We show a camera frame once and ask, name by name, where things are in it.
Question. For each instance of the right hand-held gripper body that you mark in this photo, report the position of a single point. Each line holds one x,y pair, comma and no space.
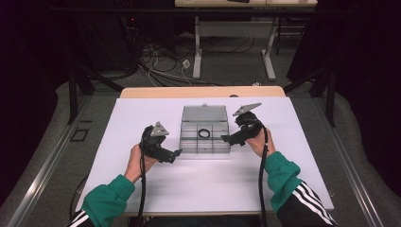
249,127

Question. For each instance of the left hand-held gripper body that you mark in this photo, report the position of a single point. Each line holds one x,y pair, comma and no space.
154,145

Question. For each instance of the clear plastic compartment box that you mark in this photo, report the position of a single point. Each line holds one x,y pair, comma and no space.
205,113

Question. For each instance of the person's right hand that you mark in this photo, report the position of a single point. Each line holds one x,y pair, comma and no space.
261,145

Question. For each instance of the person's left hand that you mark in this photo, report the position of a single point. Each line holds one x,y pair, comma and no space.
137,164

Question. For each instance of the white table mat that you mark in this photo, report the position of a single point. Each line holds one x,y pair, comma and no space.
201,183

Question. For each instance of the light wooden table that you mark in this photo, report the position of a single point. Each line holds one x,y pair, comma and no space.
189,92

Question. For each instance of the white power adapter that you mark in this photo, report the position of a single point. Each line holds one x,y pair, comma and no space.
186,63

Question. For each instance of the black metal stand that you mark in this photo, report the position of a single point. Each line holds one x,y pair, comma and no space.
330,101
73,101

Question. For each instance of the white desk with metal legs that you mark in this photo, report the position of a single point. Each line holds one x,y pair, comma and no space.
233,29

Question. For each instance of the dark curtain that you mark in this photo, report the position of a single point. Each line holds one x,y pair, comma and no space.
25,94
369,94

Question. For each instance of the aluminium floor rail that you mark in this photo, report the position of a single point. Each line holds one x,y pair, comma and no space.
47,170
353,170

